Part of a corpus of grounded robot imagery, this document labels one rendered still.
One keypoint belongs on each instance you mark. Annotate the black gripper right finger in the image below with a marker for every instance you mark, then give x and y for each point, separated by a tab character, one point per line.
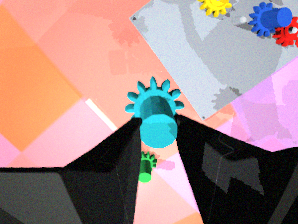
234	182

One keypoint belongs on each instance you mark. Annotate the yellow gear with black stripe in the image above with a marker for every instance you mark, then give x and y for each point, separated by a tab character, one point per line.
216	7

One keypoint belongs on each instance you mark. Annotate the red gear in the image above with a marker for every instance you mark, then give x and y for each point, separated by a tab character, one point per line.
282	34

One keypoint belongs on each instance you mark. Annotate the cyan gear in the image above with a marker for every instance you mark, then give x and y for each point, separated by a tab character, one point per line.
156	108

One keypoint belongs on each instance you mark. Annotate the green gear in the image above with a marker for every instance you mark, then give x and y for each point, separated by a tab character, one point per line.
147	164

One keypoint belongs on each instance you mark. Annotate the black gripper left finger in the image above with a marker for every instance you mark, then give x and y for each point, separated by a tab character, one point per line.
100	187

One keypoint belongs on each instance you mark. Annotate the grey flat board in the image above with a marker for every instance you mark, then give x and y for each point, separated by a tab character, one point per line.
213	60

